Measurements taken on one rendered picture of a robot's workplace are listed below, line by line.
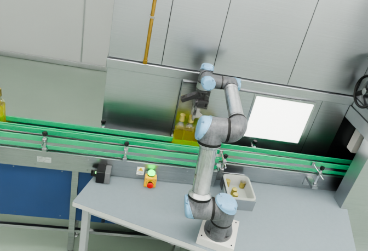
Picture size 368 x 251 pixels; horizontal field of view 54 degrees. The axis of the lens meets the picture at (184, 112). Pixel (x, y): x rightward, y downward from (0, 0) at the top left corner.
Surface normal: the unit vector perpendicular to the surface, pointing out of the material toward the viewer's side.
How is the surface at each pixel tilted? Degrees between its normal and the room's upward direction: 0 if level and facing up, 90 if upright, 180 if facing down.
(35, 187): 90
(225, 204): 6
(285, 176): 90
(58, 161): 90
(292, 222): 0
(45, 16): 90
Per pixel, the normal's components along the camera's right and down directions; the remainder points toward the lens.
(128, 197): 0.20, -0.86
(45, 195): 0.07, 0.49
